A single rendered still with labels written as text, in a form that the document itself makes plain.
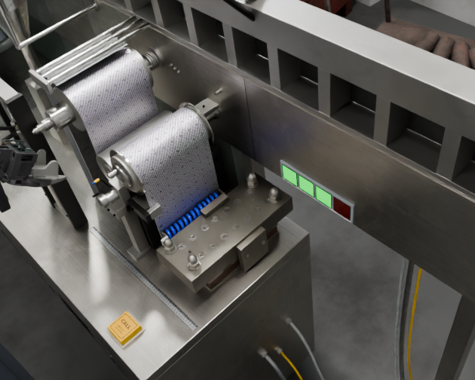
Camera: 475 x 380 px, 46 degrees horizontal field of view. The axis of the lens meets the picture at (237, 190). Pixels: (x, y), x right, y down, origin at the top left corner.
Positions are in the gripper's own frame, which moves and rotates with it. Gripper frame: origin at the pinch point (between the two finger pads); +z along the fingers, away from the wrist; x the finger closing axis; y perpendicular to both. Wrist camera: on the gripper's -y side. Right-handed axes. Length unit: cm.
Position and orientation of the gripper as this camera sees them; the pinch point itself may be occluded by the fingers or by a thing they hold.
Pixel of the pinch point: (56, 175)
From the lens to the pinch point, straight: 142.7
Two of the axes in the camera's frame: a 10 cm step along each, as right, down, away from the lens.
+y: 3.7, -8.8, -3.1
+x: -6.8, -4.8, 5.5
